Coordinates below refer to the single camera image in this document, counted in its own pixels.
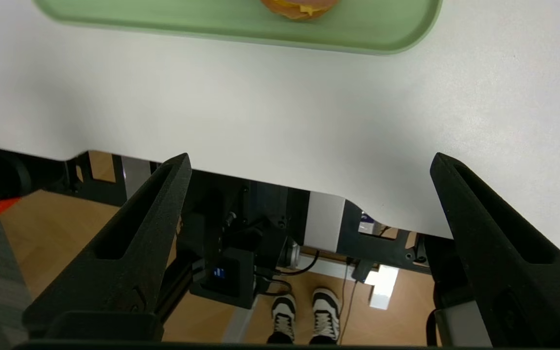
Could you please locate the black chassis cable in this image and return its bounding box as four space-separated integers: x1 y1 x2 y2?
253 250 320 297

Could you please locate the black table frame bracket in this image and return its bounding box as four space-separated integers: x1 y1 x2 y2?
64 151 164 207
337 202 431 282

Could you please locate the grey table leg column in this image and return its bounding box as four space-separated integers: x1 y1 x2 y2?
304 192 346 253

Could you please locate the white and black sneaker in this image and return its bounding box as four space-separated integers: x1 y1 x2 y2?
312 288 343 345
266 293 297 345

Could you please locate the pink and yellow bread bun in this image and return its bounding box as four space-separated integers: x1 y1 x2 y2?
260 0 339 21

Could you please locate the light green plastic tray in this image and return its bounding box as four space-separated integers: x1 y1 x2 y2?
34 0 443 55

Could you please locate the white floor box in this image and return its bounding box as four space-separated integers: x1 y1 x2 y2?
368 266 400 310

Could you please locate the black box with blue light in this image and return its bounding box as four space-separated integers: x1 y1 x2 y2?
190 248 256 310

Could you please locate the black robot chassis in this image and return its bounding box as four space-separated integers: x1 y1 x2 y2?
178 170 310 265

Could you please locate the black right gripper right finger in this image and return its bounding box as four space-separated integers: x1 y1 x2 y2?
429 152 560 348

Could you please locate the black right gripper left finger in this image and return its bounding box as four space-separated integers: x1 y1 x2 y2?
21 153 193 341

